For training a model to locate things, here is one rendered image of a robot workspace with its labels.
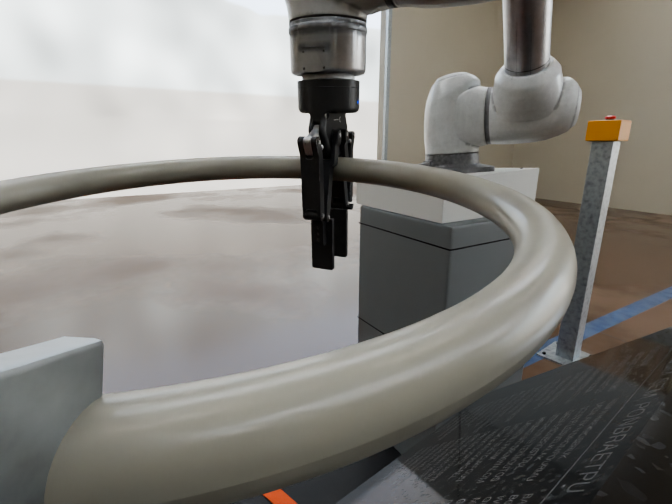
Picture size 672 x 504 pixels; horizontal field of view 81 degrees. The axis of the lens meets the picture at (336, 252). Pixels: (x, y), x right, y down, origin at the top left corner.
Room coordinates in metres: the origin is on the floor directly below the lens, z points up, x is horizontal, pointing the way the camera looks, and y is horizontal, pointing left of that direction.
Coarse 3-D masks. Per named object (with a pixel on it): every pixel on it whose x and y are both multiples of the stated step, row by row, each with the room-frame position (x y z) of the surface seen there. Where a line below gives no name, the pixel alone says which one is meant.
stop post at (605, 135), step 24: (600, 120) 1.65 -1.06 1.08; (624, 120) 1.61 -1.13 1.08; (600, 144) 1.66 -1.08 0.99; (600, 168) 1.64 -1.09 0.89; (600, 192) 1.63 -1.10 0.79; (600, 216) 1.62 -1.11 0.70; (576, 240) 1.68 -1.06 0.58; (600, 240) 1.66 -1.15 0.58; (576, 288) 1.65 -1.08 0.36; (576, 312) 1.64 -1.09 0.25; (576, 336) 1.62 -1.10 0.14; (552, 360) 1.63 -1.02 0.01; (576, 360) 1.63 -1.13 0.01
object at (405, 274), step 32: (384, 224) 1.16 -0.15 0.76; (416, 224) 1.04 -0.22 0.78; (448, 224) 0.96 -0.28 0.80; (480, 224) 0.99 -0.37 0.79; (384, 256) 1.16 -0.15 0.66; (416, 256) 1.04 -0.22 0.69; (448, 256) 0.94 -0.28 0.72; (480, 256) 1.00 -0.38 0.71; (512, 256) 1.07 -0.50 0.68; (384, 288) 1.15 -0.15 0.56; (416, 288) 1.03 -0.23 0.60; (448, 288) 0.94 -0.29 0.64; (480, 288) 1.01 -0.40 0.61; (384, 320) 1.15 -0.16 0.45; (416, 320) 1.02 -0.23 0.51
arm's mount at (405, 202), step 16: (480, 176) 1.04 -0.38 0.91; (496, 176) 1.07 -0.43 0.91; (512, 176) 1.11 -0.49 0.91; (528, 176) 1.15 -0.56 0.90; (368, 192) 1.24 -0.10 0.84; (384, 192) 1.17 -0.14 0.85; (400, 192) 1.11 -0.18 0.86; (416, 192) 1.06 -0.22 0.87; (528, 192) 1.15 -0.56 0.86; (384, 208) 1.17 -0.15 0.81; (400, 208) 1.11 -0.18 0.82; (416, 208) 1.05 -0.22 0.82; (432, 208) 1.00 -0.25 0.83; (448, 208) 0.98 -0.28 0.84; (464, 208) 1.01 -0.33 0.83
